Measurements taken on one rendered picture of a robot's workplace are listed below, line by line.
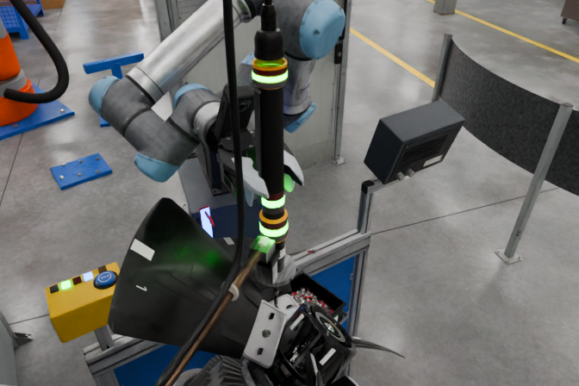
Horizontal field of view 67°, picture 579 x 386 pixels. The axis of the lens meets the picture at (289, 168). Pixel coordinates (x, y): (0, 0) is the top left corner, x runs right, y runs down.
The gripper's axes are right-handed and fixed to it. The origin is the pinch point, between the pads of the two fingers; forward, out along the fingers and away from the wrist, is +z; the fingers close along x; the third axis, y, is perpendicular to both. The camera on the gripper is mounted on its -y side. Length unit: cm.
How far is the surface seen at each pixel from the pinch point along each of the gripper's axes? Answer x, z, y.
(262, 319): 5.1, 2.3, 23.7
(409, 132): -62, -34, 27
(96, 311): 29, -34, 46
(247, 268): 7.0, 2.5, 11.0
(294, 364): 3.3, 9.1, 28.3
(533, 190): -176, -48, 102
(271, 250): 2.0, 0.4, 11.7
